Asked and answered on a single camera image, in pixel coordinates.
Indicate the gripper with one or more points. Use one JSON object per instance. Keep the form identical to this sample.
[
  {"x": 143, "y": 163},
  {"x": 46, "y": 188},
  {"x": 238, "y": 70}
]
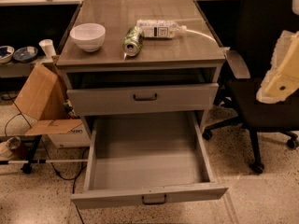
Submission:
[{"x": 286, "y": 74}]

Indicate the grey drawer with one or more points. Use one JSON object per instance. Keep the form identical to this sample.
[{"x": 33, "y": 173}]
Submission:
[
  {"x": 152, "y": 99},
  {"x": 147, "y": 159}
]

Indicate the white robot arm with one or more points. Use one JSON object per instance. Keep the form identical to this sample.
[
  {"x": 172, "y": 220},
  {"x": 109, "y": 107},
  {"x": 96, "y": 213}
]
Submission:
[{"x": 282, "y": 80}]

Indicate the grey top drawer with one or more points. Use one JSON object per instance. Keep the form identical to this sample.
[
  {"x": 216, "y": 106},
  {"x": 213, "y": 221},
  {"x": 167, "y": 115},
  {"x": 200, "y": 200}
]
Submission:
[{"x": 152, "y": 99}]

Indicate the grey drawer cabinet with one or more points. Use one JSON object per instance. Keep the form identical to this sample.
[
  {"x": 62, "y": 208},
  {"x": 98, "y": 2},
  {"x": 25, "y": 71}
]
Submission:
[{"x": 189, "y": 59}]

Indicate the black office chair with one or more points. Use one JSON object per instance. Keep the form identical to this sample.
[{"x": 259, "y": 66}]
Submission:
[{"x": 259, "y": 25}]

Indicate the green soda can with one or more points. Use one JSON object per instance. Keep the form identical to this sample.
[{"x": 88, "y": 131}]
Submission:
[{"x": 133, "y": 41}]

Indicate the white ceramic bowl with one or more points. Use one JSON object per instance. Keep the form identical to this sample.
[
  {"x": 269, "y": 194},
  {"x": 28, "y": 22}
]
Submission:
[{"x": 88, "y": 36}]

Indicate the white box on floor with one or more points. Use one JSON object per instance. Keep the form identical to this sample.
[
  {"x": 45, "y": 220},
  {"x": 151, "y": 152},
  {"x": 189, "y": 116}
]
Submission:
[{"x": 77, "y": 137}]

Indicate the white paper cup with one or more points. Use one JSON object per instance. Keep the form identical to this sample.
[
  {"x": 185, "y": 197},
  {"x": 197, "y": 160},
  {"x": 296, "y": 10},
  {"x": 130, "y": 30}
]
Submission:
[{"x": 47, "y": 47}]

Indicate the open cardboard box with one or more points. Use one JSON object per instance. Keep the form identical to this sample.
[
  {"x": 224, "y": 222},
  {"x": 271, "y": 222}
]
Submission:
[{"x": 42, "y": 98}]

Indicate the blue patterned bowl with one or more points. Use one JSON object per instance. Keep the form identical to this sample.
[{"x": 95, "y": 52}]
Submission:
[{"x": 25, "y": 54}]

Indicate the low grey shelf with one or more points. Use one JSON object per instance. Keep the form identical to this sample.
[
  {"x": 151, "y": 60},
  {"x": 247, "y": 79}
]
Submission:
[{"x": 21, "y": 67}]

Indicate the black and white stand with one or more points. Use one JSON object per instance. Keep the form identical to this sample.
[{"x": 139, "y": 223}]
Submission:
[{"x": 23, "y": 151}]

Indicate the blue white bowl left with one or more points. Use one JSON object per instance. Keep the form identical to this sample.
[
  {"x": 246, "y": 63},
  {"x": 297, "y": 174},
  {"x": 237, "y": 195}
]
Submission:
[{"x": 6, "y": 53}]

